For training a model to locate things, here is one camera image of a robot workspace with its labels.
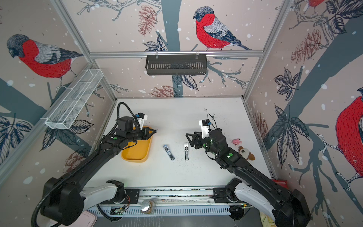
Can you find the pink lid box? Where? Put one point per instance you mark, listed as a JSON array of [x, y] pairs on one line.
[[86, 219]]

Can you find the white mini stapler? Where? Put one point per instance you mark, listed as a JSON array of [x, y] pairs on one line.
[[186, 151]]

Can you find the blue mini stapler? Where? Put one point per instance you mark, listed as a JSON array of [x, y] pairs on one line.
[[166, 148]]

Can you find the white wire mesh shelf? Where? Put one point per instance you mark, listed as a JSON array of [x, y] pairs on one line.
[[76, 97]]

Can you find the black wall basket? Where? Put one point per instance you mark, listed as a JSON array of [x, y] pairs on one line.
[[191, 64]]

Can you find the brown plush dog toy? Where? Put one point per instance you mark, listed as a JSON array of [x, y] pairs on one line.
[[246, 153]]

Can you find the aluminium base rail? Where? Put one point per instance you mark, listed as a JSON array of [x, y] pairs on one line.
[[173, 201]]

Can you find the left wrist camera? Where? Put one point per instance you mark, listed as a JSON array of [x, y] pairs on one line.
[[141, 117]]

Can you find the cassava chips bag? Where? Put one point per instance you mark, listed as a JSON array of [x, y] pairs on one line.
[[267, 221]]

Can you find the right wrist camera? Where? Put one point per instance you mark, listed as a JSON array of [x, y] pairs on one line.
[[205, 127]]

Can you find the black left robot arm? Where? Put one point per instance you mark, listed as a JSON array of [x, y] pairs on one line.
[[64, 198]]

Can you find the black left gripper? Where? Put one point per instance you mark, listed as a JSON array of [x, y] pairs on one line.
[[146, 134]]

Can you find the silver round knob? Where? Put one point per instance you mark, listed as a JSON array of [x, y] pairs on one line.
[[146, 206]]

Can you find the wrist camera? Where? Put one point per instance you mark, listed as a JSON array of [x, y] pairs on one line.
[[205, 127], [141, 117]]

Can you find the pink pig toy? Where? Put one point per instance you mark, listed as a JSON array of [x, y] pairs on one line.
[[236, 142]]

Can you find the yellow plastic tray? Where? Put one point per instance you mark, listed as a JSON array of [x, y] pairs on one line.
[[137, 153]]

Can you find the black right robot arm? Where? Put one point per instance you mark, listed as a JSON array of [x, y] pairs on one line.
[[287, 208]]

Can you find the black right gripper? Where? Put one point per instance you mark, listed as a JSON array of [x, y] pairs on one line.
[[197, 137]]

